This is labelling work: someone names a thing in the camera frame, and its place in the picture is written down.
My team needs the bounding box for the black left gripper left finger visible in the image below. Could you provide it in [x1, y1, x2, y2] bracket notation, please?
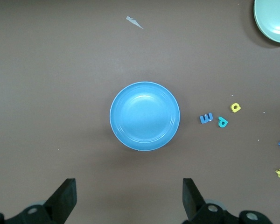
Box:
[0, 178, 77, 224]

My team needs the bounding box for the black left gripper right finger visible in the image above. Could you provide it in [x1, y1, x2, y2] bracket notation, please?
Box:
[182, 178, 273, 224]

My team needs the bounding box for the blue foam letter m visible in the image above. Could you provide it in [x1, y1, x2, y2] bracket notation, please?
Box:
[199, 112, 213, 124]

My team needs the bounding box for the teal foam letter p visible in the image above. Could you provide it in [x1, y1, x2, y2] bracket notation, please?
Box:
[217, 116, 229, 128]

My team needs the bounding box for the blue round plate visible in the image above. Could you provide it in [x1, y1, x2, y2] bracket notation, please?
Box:
[109, 81, 181, 152]

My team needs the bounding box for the brown table cover sheet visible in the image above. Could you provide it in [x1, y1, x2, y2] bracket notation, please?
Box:
[0, 0, 280, 224]

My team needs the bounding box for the small white paper scrap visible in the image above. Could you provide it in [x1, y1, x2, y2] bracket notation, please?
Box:
[126, 16, 144, 29]

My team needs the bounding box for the pale green round plate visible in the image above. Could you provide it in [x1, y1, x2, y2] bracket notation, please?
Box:
[253, 0, 280, 44]

